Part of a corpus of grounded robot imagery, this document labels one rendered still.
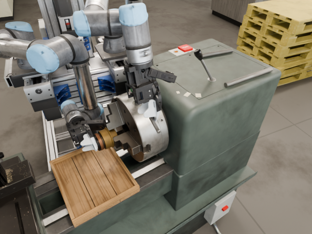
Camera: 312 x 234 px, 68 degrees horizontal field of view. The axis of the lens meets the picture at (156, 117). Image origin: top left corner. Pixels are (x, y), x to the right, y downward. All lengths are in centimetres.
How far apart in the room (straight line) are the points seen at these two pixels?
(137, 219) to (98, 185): 38
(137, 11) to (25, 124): 256
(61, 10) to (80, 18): 75
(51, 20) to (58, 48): 59
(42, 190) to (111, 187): 32
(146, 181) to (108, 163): 21
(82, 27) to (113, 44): 76
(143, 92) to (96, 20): 25
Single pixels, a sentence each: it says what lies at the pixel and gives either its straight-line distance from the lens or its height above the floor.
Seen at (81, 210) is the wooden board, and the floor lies 88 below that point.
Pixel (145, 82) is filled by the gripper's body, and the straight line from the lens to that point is 71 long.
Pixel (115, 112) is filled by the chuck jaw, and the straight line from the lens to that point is 102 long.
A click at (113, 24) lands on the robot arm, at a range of 75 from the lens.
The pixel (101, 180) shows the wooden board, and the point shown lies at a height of 89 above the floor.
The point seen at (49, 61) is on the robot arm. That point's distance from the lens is 101.
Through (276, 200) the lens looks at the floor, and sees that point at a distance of 231.
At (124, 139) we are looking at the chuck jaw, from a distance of 98.
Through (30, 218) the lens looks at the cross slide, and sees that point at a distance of 103.
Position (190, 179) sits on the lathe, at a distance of 125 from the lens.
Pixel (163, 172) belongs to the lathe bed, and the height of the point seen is 87.
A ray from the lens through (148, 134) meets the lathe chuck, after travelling 93.
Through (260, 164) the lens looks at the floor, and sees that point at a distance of 250.
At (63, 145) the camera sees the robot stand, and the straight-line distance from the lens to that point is 233.
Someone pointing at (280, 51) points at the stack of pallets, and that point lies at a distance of 340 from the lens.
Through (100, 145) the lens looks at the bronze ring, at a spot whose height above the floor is 109.
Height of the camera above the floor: 180
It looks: 40 degrees down
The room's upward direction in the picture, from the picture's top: straight up
